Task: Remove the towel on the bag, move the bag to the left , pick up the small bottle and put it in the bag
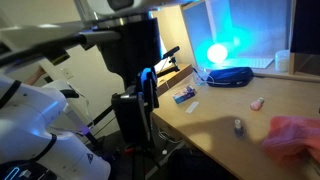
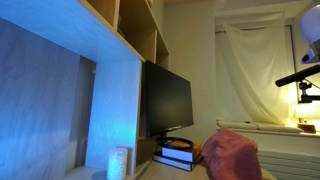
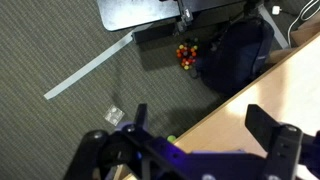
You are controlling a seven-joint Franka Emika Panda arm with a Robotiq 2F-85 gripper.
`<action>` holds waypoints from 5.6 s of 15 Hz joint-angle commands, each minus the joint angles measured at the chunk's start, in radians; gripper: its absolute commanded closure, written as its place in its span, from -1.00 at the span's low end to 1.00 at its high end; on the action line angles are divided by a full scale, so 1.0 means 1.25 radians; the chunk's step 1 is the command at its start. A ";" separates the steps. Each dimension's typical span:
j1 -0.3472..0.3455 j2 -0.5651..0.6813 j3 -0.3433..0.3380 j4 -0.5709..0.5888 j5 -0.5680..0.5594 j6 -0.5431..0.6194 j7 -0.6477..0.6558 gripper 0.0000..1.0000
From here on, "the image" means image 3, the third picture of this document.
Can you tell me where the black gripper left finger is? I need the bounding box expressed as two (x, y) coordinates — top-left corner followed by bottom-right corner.
(63, 103), (194, 180)

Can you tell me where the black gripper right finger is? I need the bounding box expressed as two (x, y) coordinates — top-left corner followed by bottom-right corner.
(244, 103), (320, 180)

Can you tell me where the small clear plastic packet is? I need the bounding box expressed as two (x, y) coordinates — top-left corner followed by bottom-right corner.
(103, 104), (126, 127)

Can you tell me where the small green ball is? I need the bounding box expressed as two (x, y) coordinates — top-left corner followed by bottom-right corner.
(166, 134), (178, 144)

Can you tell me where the colourful ball cluster toy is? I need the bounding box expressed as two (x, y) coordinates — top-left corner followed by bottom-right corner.
(175, 41), (199, 71)

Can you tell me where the dark blue backpack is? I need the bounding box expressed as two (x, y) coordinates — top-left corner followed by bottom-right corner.
(194, 16), (276, 96)

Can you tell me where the grey tape strip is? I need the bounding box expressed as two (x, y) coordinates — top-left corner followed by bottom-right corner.
(43, 31), (134, 101)

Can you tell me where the grey metal table leg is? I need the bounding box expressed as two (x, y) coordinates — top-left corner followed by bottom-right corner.
(258, 4), (290, 50)

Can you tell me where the tan cardboard box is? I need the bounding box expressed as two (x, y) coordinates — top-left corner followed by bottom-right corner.
(266, 11), (320, 66)

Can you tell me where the white plug charger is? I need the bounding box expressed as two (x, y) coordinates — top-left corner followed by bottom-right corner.
(271, 4), (284, 16)

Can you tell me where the white cable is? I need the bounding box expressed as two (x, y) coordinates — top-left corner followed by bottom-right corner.
(286, 0), (320, 48)

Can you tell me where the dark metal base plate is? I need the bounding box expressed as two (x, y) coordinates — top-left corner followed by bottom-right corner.
(96, 0), (249, 33)

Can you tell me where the black clamp post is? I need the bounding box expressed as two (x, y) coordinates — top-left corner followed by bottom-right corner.
(174, 0), (196, 33)

